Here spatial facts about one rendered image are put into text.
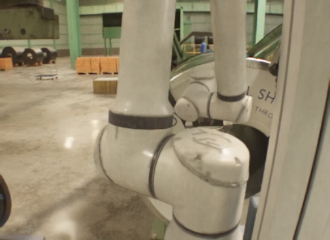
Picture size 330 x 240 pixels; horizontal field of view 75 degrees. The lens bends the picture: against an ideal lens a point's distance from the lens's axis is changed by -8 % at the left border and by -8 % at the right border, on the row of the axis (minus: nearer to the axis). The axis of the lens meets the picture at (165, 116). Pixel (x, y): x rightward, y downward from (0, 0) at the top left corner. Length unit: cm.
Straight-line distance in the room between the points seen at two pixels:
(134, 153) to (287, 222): 30
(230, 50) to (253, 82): 64
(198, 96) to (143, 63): 32
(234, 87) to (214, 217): 36
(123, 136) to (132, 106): 6
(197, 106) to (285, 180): 49
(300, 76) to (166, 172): 29
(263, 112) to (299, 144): 101
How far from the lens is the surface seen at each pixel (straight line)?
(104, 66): 1248
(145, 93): 49
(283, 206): 34
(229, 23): 60
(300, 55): 27
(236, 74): 66
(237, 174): 43
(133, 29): 50
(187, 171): 42
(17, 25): 110
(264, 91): 127
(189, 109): 75
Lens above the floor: 142
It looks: 17 degrees down
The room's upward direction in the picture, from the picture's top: straight up
